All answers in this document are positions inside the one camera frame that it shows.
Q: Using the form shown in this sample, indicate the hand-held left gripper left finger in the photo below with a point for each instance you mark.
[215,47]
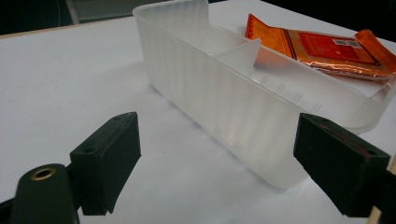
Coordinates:
[106,161]

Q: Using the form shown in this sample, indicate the orange foil snack packet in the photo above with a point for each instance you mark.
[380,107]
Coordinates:
[323,49]

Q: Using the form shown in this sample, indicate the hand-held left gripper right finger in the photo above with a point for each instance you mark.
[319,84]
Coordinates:
[339,165]

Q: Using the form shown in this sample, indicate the translucent plastic storage box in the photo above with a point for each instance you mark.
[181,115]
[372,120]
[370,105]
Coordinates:
[224,102]

